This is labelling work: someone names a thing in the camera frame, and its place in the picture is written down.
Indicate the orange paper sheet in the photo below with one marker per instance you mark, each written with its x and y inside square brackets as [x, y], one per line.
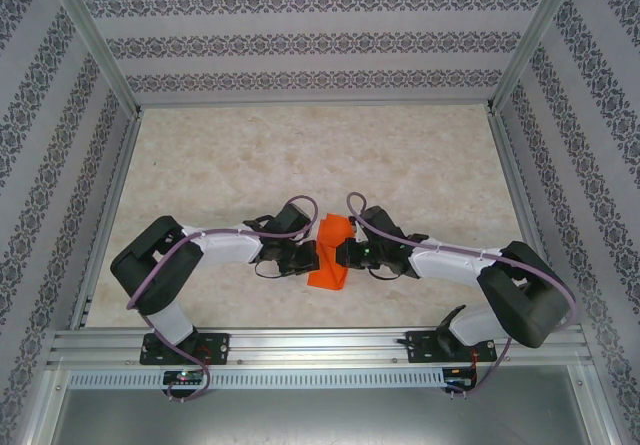
[330, 275]

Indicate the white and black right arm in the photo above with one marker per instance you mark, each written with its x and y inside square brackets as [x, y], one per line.
[450, 267]

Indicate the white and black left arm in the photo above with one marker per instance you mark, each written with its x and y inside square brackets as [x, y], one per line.
[225, 252]

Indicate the grey sheet metal panel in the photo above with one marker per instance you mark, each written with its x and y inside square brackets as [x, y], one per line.
[320, 420]

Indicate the small dark circuit board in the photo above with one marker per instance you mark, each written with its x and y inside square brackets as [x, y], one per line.
[456, 379]

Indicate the circuit board with green light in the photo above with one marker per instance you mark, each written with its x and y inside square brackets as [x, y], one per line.
[182, 377]

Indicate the aluminium mounting rail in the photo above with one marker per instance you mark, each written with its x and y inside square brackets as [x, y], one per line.
[320, 344]

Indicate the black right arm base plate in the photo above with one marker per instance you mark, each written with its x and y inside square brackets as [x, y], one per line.
[419, 351]

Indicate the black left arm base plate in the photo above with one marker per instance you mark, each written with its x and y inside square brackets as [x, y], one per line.
[218, 349]

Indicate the aluminium side rail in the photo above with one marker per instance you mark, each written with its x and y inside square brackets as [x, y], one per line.
[522, 205]
[111, 205]

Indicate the aluminium frame post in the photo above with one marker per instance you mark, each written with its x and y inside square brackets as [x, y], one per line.
[535, 35]
[92, 35]

